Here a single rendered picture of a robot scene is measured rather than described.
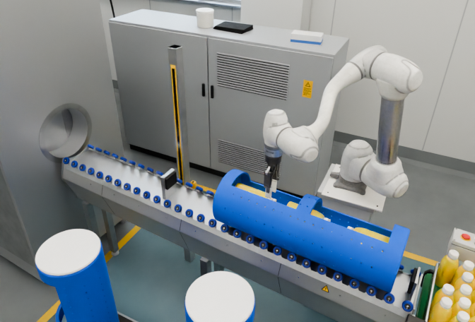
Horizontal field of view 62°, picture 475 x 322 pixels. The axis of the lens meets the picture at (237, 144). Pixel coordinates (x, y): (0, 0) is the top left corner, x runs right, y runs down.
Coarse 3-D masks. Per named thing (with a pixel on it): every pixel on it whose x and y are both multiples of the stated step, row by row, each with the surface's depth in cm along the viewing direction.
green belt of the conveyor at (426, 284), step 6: (426, 276) 188; (426, 282) 184; (426, 288) 181; (438, 288) 181; (420, 294) 182; (426, 294) 178; (420, 300) 177; (426, 300) 175; (432, 300) 175; (420, 306) 173; (426, 306) 173; (420, 312) 171
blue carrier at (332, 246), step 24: (216, 192) 193; (240, 192) 189; (216, 216) 197; (240, 216) 188; (264, 216) 182; (288, 216) 177; (312, 216) 174; (336, 216) 193; (264, 240) 190; (288, 240) 178; (312, 240) 172; (336, 240) 167; (360, 240) 164; (336, 264) 170; (360, 264) 163; (384, 264) 159; (384, 288) 164
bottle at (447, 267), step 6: (444, 258) 176; (450, 258) 173; (456, 258) 173; (444, 264) 175; (450, 264) 173; (456, 264) 173; (438, 270) 179; (444, 270) 176; (450, 270) 174; (438, 276) 180; (444, 276) 177; (450, 276) 176; (438, 282) 180; (444, 282) 178
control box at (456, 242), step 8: (456, 232) 184; (464, 232) 184; (456, 240) 179; (464, 240) 179; (472, 240) 179; (448, 248) 185; (456, 248) 180; (464, 248) 178; (472, 248) 176; (464, 256) 180; (472, 256) 178
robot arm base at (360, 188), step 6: (330, 174) 234; (336, 174) 231; (336, 180) 230; (342, 180) 226; (336, 186) 226; (342, 186) 225; (348, 186) 224; (354, 186) 223; (360, 186) 223; (366, 186) 226; (360, 192) 221
